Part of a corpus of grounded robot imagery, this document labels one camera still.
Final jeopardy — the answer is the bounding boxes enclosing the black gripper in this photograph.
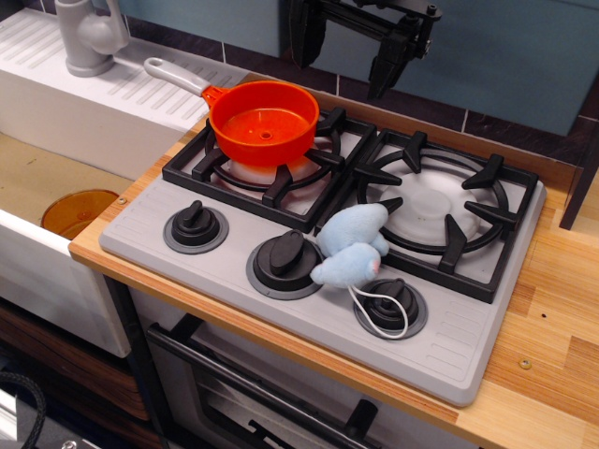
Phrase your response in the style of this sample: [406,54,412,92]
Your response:
[289,1,443,99]

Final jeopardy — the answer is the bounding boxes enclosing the black left burner grate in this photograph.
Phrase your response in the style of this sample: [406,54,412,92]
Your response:
[162,108,375,232]

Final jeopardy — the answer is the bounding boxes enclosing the black burner grate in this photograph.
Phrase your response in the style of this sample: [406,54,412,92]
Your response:
[162,108,375,232]
[316,129,546,303]

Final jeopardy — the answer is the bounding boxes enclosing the light blue plush toy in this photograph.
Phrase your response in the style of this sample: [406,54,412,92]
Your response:
[309,202,410,340]

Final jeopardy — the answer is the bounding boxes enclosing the black right burner grate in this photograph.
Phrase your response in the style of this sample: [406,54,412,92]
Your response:
[316,129,546,303]

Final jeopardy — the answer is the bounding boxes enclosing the black middle stove knob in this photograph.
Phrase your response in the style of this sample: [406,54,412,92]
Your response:
[246,230,324,301]

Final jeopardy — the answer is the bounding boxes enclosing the black stove knob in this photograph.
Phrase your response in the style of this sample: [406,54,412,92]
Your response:
[163,200,229,255]
[246,230,324,301]
[349,278,428,340]

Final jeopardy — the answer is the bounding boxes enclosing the black left stove knob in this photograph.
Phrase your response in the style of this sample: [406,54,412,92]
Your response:
[163,200,229,255]

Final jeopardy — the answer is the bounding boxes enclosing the grey toy faucet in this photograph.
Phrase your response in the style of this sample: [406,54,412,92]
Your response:
[54,1,130,78]

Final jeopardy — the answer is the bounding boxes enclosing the black right stove knob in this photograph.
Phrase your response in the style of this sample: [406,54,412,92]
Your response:
[349,278,428,340]

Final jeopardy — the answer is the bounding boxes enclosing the grey toy stove top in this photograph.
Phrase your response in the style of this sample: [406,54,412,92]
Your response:
[98,108,548,408]

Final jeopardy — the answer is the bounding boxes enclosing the white toy sink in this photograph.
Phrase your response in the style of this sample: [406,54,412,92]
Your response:
[1,8,245,358]

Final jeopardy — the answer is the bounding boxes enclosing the orange translucent plate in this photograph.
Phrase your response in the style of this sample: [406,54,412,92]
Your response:
[41,189,119,240]

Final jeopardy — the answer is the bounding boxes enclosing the toy oven door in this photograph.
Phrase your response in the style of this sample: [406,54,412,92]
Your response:
[145,312,471,448]

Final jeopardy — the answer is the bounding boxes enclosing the orange toy saucepan grey handle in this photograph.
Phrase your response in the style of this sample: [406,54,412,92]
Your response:
[144,57,320,167]

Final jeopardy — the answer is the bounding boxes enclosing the black oven door handle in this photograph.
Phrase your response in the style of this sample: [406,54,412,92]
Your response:
[147,324,378,448]

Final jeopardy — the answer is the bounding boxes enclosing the black braided cable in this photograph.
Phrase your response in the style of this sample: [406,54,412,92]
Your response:
[0,371,48,449]

